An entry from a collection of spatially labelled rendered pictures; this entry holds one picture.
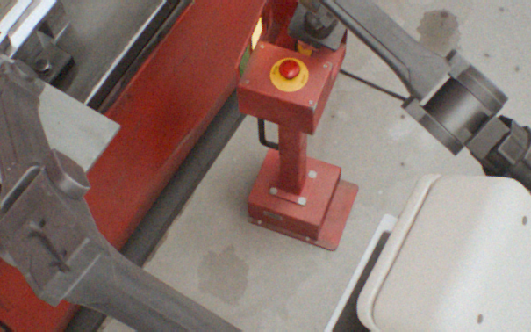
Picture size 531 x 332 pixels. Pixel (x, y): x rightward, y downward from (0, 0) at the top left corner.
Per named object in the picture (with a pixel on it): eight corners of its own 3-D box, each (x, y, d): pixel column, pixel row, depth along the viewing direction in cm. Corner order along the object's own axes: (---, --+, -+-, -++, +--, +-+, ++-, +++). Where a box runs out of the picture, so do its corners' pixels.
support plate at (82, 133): (54, 217, 144) (53, 214, 144) (-74, 138, 151) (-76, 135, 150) (121, 127, 150) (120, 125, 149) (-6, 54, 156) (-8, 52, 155)
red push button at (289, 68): (295, 88, 176) (296, 79, 173) (276, 82, 177) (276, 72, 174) (303, 70, 178) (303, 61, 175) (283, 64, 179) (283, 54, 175)
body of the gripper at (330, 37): (297, 4, 179) (307, -14, 172) (345, 26, 180) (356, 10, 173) (285, 32, 177) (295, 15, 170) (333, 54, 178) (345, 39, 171)
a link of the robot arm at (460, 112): (488, 167, 121) (517, 136, 120) (437, 120, 117) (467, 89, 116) (461, 143, 129) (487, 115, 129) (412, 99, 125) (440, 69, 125)
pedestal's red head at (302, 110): (313, 136, 185) (315, 94, 168) (238, 112, 188) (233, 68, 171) (346, 54, 192) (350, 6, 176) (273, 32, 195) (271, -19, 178)
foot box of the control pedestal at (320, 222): (335, 252, 244) (337, 237, 233) (246, 221, 249) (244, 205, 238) (359, 186, 252) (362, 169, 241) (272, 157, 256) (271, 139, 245)
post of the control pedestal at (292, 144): (298, 196, 238) (300, 97, 188) (279, 189, 239) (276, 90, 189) (306, 177, 240) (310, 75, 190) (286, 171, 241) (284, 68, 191)
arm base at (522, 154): (535, 207, 120) (569, 133, 124) (497, 171, 116) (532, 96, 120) (488, 209, 127) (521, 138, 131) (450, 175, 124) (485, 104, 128)
